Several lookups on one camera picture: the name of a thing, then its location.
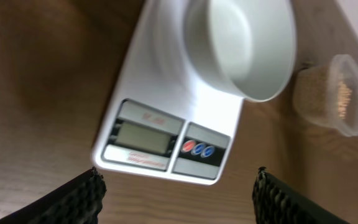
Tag grey round bowl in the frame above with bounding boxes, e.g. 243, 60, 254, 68
184, 0, 296, 102

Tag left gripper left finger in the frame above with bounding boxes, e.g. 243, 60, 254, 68
0, 167, 106, 224

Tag white digital kitchen scale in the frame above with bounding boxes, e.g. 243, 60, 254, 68
91, 1, 243, 185

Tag clear plastic container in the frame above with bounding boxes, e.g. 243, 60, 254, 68
293, 54, 358, 137

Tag soybeans in container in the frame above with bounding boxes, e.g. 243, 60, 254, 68
293, 66, 352, 126

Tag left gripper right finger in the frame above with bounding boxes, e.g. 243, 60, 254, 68
252, 167, 348, 224

